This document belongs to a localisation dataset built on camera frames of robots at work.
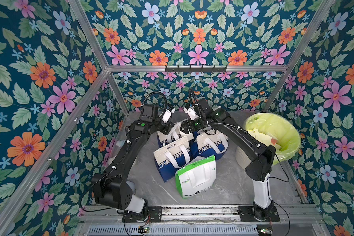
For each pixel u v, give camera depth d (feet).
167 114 2.29
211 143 2.57
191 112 2.37
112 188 1.35
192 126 2.30
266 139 2.83
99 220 2.42
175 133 2.45
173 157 2.51
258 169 1.78
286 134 2.57
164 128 2.26
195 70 3.06
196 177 2.26
